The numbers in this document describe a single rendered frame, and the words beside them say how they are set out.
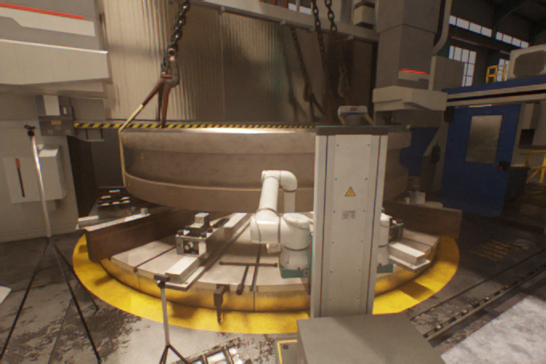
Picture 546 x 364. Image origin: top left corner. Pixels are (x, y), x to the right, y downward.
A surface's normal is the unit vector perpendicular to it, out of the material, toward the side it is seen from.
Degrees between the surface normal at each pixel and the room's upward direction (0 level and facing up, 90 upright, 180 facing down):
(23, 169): 90
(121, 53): 90
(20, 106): 90
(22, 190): 90
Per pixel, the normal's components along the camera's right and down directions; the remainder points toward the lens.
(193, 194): -0.30, 0.18
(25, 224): 0.47, 0.17
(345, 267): 0.10, 0.19
